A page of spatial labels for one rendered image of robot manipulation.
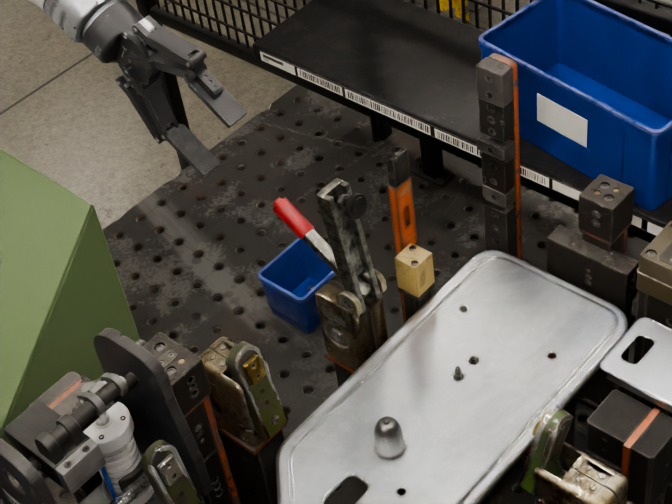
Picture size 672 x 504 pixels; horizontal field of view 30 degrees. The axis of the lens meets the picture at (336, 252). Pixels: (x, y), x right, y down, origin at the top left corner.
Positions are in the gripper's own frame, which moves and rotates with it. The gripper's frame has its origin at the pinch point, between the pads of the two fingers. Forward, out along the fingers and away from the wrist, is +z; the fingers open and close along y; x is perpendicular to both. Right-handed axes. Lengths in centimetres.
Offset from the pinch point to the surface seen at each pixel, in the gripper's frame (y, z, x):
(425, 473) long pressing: 5.4, 44.8, -13.1
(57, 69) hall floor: -204, -92, 87
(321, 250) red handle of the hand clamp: 0.6, 18.4, -0.6
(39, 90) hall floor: -202, -89, 77
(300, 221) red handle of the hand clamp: 1.1, 14.1, -0.2
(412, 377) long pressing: 0.1, 36.7, -3.3
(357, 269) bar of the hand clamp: 2.5, 23.0, 0.1
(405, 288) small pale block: -3.0, 28.5, 6.2
